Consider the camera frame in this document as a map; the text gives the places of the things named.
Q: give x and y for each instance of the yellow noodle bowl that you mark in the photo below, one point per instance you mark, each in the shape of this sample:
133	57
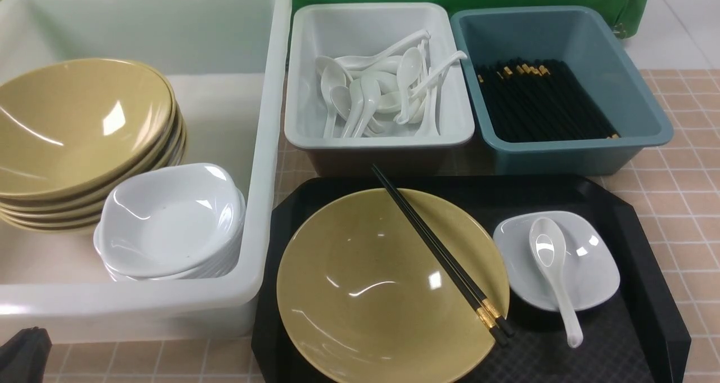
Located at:
363	299

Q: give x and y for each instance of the black chopstick gold band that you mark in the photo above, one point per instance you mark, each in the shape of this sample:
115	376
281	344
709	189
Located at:
439	248

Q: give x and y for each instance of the top stacked yellow bowl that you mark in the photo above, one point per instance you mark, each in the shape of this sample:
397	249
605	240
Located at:
67	127

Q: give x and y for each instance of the white spoon bin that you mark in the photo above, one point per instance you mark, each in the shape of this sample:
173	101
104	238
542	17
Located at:
405	113

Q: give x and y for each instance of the white spoon in bin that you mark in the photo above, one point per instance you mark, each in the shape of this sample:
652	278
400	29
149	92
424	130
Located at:
333	75

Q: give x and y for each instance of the lower stacked white dishes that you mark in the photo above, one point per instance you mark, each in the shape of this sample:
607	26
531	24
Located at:
188	240

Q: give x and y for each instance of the top stacked white dish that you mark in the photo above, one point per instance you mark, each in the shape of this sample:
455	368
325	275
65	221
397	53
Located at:
142	193

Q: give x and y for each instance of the pile of black chopsticks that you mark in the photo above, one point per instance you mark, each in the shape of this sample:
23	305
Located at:
540	101

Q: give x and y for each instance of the teal chopstick bin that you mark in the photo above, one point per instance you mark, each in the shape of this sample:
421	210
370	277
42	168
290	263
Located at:
580	37

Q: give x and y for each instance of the large white plastic tub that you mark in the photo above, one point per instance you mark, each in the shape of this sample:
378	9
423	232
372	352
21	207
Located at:
226	61

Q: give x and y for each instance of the white soup spoon on dish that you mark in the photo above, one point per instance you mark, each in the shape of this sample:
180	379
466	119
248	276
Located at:
548	247

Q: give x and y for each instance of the white square dish on tray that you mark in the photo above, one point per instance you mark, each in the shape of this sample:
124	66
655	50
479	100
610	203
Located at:
590	272

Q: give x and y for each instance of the lower stacked yellow bowls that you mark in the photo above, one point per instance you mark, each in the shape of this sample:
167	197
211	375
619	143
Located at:
83	212

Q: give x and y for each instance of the black object bottom left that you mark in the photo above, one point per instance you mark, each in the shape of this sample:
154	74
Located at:
24	356

